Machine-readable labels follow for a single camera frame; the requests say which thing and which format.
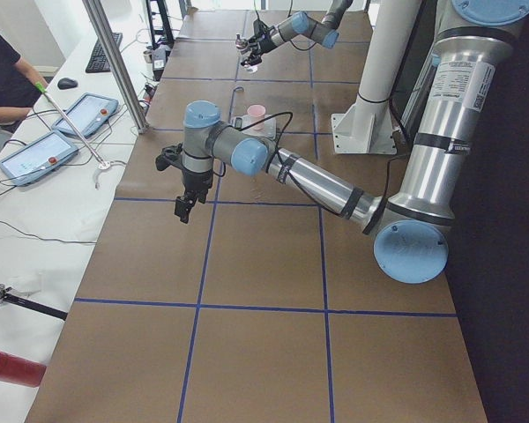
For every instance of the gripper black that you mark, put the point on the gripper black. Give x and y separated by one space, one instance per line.
263 44
195 181

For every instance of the pink plastic cup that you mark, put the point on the pink plastic cup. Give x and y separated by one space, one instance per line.
256 115

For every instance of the glass sauce bottle metal spout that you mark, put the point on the glass sauce bottle metal spout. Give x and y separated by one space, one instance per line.
249 52

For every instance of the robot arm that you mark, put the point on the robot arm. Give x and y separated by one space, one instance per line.
324 32
410 227

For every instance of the digital kitchen scale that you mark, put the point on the digital kitchen scale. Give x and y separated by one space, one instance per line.
267 128

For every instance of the metal rod green tip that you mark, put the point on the metal rod green tip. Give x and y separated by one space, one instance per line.
103 164

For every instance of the white pillar with base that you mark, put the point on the white pillar with base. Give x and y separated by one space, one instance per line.
366 127

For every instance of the far teach pendant tablet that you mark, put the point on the far teach pendant tablet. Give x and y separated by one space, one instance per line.
91 111

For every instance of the teach pendant tablet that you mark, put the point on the teach pendant tablet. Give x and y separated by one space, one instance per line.
39 158
91 111

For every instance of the near teach pendant tablet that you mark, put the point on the near teach pendant tablet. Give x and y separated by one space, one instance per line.
39 158

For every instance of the black keyboard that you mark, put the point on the black keyboard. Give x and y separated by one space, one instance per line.
98 60

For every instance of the black computer mouse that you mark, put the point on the black computer mouse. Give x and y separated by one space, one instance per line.
67 83

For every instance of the black tripod leg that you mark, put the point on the black tripod leg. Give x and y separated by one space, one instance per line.
7 296

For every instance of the person in black shirt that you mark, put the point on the person in black shirt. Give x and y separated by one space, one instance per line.
18 91

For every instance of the red cylinder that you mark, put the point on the red cylinder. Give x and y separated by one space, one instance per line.
17 370

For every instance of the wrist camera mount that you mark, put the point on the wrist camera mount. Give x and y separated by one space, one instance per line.
261 30
170 156

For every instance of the aluminium frame post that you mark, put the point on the aluminium frame post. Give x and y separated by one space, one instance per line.
101 26

